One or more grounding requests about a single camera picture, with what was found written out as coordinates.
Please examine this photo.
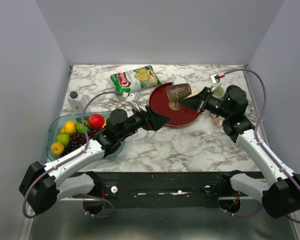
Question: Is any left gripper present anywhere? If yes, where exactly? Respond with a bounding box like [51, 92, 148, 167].
[117, 104, 171, 141]

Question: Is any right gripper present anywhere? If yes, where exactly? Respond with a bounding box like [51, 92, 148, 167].
[179, 86, 232, 119]

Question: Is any brown striped stoneware mug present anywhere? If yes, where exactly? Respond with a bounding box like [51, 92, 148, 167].
[166, 83, 192, 102]

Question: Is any light green mug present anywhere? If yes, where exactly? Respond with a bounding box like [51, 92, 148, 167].
[212, 86, 225, 99]

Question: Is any pink mug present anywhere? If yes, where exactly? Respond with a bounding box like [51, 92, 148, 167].
[212, 117, 223, 127]

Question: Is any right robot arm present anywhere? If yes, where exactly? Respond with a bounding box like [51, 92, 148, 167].
[179, 85, 300, 219]

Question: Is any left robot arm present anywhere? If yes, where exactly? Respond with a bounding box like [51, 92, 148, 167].
[19, 106, 170, 219]

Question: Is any light blue mug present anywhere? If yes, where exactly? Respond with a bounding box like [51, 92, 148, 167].
[172, 77, 188, 85]

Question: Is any round red lacquer tray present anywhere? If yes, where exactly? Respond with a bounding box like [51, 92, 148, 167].
[149, 82, 200, 127]

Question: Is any green chips bag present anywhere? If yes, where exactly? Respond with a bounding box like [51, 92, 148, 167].
[110, 65, 162, 97]

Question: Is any red apple toy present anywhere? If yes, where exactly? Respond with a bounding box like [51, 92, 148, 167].
[88, 113, 106, 130]

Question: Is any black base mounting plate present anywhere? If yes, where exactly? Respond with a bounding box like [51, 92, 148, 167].
[72, 171, 266, 210]

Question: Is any green avocado toy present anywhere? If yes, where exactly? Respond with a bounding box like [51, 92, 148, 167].
[76, 119, 91, 135]

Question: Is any white bottle black cap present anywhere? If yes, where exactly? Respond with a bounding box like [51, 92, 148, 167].
[66, 91, 87, 114]

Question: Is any dark grape bunch toy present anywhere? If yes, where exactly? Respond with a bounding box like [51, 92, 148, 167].
[60, 132, 87, 157]

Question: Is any green lime toy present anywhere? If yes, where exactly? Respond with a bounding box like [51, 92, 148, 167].
[56, 133, 70, 146]

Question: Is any clear blue fruit container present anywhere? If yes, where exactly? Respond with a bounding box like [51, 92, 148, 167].
[46, 111, 125, 162]

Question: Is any yellow orange pepper toy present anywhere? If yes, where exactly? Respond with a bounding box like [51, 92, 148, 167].
[50, 141, 65, 156]

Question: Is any cream mug black handle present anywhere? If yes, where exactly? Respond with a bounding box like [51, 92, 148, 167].
[188, 86, 200, 98]

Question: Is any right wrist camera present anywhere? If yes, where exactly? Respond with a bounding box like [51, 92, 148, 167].
[210, 73, 225, 92]

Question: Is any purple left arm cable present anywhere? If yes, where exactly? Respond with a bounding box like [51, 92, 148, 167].
[22, 91, 130, 220]

